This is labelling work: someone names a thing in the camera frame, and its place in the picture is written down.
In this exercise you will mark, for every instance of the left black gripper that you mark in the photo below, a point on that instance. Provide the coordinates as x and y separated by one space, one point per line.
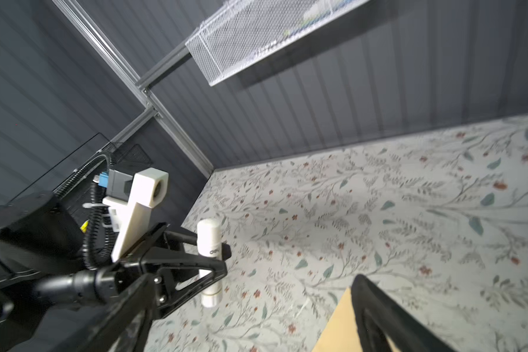
179 276

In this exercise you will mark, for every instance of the black wire basket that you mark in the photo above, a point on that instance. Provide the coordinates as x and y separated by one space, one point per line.
123 153

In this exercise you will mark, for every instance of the floral table mat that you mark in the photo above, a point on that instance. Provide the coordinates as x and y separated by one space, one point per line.
439 221

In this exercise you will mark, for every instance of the tan paper envelope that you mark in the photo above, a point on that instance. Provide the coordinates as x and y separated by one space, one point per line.
341 332

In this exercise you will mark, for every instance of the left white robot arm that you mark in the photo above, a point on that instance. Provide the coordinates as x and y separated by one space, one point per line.
42 268

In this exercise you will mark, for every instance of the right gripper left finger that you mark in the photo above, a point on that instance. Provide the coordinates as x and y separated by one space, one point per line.
125 325

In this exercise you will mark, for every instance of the white wire mesh basket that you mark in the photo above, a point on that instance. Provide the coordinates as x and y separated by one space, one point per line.
243 33

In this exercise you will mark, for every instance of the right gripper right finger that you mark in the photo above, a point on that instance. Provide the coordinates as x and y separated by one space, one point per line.
381 322

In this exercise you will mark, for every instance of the pens in white basket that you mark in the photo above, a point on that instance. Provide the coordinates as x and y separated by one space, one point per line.
319 14

